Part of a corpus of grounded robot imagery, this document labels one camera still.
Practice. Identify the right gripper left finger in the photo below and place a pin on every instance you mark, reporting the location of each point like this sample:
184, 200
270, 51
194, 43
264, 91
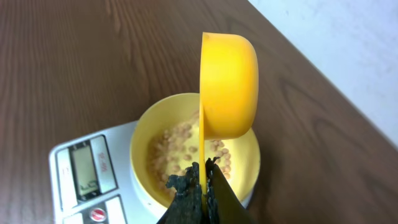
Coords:
186, 206

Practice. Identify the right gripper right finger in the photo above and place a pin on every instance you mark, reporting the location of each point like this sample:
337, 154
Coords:
223, 206

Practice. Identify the yellow measuring scoop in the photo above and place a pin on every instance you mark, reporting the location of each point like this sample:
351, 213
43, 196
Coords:
228, 92

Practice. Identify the soybeans in yellow bowl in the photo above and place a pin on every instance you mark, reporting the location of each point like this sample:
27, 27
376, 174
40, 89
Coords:
172, 150

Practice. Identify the pale yellow bowl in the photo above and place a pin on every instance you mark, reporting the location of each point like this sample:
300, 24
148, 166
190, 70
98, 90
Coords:
239, 159

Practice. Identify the white digital kitchen scale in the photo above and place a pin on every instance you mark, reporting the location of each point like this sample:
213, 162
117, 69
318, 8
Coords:
93, 181

